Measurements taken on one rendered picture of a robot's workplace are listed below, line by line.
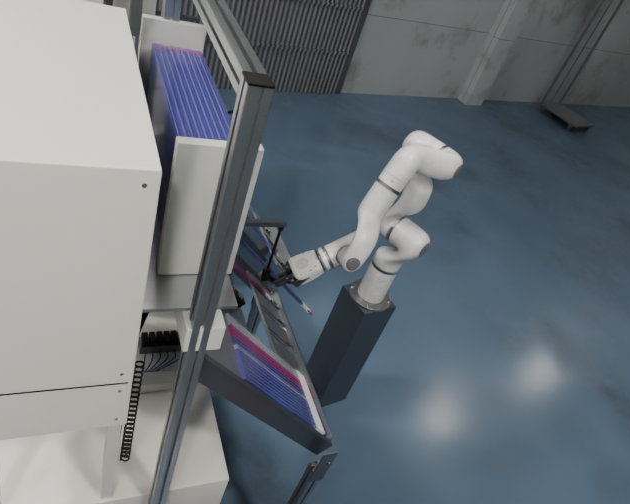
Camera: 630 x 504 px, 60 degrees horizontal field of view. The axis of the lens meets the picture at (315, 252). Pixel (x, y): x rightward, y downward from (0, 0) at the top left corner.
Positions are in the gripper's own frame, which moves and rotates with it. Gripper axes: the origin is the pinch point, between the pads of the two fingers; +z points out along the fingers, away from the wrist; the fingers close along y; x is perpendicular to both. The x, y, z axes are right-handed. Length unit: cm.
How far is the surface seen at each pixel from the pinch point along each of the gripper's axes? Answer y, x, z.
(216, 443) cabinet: 37, 17, 39
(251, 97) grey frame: 53, -99, -15
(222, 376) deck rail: 49, -33, 18
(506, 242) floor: -137, 236, -166
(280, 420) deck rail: 49, -2, 14
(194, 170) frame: 39, -82, -1
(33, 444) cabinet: 29, -13, 82
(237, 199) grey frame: 53, -83, -6
